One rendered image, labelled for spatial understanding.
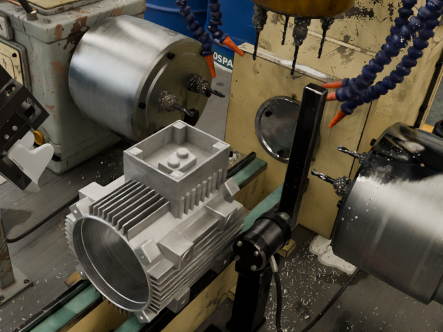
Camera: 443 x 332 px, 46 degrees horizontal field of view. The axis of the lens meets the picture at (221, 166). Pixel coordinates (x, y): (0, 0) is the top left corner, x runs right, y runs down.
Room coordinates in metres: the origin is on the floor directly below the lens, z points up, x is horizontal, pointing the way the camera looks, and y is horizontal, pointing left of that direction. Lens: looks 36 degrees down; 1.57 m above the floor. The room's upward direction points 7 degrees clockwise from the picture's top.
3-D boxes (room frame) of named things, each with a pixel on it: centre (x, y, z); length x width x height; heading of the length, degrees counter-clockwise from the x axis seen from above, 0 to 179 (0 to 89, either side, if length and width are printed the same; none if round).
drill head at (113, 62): (1.02, 0.23, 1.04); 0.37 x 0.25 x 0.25; 57
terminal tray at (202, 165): (0.61, 0.06, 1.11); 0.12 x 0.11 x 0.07; 147
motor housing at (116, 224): (0.58, 0.09, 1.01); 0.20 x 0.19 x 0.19; 147
